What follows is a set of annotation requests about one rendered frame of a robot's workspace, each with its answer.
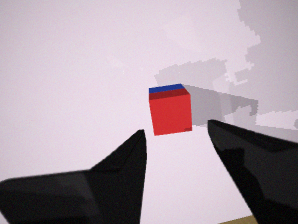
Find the blue block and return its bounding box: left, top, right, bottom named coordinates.
left=149, top=84, right=184, bottom=93

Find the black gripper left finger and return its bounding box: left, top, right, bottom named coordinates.
left=0, top=129, right=147, bottom=224

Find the red block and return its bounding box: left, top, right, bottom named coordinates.
left=149, top=88, right=192, bottom=136

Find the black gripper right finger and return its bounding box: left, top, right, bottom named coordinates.
left=207, top=119, right=298, bottom=224

